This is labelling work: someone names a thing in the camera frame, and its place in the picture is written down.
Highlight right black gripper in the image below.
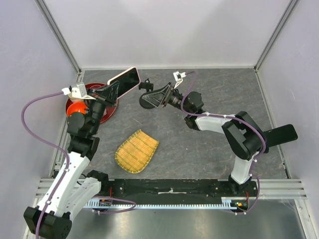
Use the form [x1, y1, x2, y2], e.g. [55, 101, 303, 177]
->
[142, 82, 191, 115]

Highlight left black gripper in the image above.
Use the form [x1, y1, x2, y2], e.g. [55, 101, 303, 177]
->
[83, 80, 120, 134]

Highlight pink case smartphone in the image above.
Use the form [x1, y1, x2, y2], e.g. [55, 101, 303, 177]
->
[107, 67, 141, 98]

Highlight black smartphone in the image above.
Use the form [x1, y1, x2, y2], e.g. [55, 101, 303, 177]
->
[264, 124, 298, 147]

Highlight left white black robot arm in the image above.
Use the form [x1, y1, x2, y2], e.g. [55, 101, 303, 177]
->
[23, 81, 120, 239]

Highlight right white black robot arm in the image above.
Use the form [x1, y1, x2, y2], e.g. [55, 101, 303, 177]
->
[138, 81, 267, 196]

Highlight black round-base clamp phone stand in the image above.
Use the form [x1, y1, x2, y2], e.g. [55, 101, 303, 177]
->
[138, 78, 155, 110]

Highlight red round lacquer tray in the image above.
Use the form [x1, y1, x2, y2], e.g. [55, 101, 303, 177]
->
[65, 83, 118, 124]

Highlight orange bowl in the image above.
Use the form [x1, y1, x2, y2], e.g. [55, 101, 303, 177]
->
[66, 102, 87, 117]

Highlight woven bamboo tray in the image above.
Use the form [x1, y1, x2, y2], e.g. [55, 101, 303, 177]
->
[115, 129, 159, 174]

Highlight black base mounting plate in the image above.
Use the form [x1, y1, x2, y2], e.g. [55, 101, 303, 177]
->
[97, 179, 258, 204]

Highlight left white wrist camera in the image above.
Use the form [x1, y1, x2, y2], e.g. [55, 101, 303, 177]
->
[61, 83, 88, 100]

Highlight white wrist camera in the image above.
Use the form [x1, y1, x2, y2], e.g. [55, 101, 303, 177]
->
[61, 83, 88, 100]
[173, 71, 186, 89]

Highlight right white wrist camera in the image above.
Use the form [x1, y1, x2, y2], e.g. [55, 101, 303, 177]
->
[173, 71, 186, 89]

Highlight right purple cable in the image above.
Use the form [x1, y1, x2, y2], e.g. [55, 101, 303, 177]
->
[180, 70, 261, 215]

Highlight purple cable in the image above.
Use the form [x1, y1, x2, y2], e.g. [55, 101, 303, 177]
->
[21, 91, 137, 236]
[180, 70, 261, 215]

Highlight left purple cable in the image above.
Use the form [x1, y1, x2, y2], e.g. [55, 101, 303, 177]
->
[21, 91, 137, 236]

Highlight slotted cable duct rail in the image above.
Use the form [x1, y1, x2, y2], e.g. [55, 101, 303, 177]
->
[83, 198, 249, 212]

